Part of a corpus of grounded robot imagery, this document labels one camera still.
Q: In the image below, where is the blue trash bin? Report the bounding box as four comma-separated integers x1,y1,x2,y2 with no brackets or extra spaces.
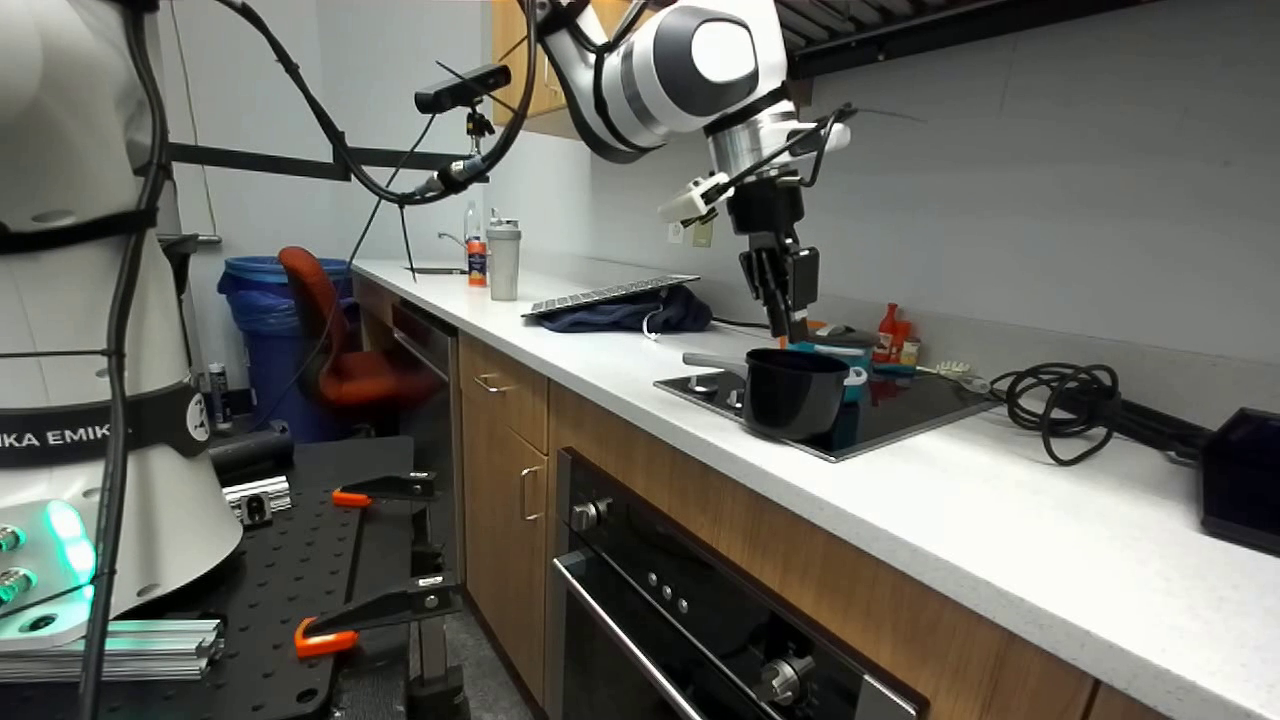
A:
217,258,345,441

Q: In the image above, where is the blue pot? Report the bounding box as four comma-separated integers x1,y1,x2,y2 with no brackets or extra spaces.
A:
803,339,873,455

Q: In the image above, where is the black power strip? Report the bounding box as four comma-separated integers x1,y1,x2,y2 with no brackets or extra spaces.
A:
1106,401,1211,466

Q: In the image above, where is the black coiled cable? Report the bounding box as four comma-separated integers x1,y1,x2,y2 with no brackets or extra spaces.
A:
986,360,1126,467

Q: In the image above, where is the black pot grey handle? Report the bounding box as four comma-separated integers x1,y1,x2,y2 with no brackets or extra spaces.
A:
688,349,843,441

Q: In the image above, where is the red small toy bottle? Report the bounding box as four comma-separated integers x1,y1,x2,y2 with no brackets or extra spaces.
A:
873,304,918,370

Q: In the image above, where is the black camera on stand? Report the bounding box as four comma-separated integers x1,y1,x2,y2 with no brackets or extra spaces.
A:
413,66,513,139

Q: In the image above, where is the orange handled clamp rear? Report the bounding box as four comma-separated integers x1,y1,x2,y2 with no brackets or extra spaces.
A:
328,474,434,513

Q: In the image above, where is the black perforated robot table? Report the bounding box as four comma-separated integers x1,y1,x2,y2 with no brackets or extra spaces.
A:
0,435,462,720

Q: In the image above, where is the wooden base cabinet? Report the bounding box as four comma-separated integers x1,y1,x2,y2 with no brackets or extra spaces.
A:
452,334,1164,720

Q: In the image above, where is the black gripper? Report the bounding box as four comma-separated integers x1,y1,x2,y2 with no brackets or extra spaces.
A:
727,184,821,343

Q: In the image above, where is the black induction cooktop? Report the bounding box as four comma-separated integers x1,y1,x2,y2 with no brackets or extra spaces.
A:
664,363,991,460

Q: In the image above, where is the red drink bottle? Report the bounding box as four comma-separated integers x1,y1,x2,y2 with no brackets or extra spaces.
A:
462,203,487,290

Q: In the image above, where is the grey tumbler cup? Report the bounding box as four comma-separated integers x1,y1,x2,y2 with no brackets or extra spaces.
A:
487,219,524,299

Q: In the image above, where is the red office chair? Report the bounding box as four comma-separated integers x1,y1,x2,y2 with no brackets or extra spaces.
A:
274,244,439,417

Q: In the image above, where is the orange handled clamp front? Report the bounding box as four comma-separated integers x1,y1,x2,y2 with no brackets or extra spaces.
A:
292,576,460,660

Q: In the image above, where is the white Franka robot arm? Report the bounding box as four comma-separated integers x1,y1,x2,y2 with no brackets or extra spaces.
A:
0,0,847,343

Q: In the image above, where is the dark blue cloth bag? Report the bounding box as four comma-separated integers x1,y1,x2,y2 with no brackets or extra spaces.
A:
533,285,710,334

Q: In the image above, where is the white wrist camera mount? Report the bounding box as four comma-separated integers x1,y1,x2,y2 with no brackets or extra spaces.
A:
661,109,853,227

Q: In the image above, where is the built-in black oven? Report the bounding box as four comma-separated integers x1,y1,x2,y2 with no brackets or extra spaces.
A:
553,452,928,720

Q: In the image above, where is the orange handled clamp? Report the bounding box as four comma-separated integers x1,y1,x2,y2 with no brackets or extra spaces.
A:
292,576,460,660
328,474,434,513

